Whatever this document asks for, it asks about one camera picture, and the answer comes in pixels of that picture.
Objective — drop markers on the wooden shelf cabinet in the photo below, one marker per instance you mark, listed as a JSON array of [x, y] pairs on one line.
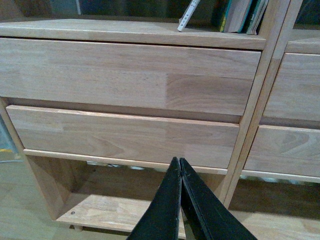
[[59, 175], [289, 26]]

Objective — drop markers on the right cabinet upper drawer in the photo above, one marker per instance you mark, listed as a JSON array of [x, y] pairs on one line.
[[296, 91]]

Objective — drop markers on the right wooden shelf cabinet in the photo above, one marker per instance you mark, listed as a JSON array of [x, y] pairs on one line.
[[289, 26]]

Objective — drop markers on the green cover book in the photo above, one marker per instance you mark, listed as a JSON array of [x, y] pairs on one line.
[[234, 16]]

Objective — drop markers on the thin teal book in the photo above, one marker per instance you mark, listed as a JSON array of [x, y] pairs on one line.
[[255, 15]]

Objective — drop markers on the right cabinet lower drawer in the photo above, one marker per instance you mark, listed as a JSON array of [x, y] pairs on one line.
[[285, 150]]

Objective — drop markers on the left wooden shelf cabinet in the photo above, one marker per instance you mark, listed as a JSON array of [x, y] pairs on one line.
[[59, 175]]

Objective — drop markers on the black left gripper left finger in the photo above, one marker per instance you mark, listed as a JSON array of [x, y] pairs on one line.
[[161, 219]]

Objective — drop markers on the left cabinet upper drawer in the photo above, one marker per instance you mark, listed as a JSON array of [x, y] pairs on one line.
[[203, 80]]

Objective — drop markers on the cabinet drawer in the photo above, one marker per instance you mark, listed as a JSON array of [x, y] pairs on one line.
[[285, 150], [125, 137], [203, 80], [296, 91]]

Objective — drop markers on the left cabinet lower drawer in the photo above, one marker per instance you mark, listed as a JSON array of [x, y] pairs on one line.
[[125, 137]]

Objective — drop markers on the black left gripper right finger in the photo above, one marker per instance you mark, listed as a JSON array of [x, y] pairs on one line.
[[208, 218]]

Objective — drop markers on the thin white book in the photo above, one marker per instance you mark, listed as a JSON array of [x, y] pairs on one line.
[[183, 21]]

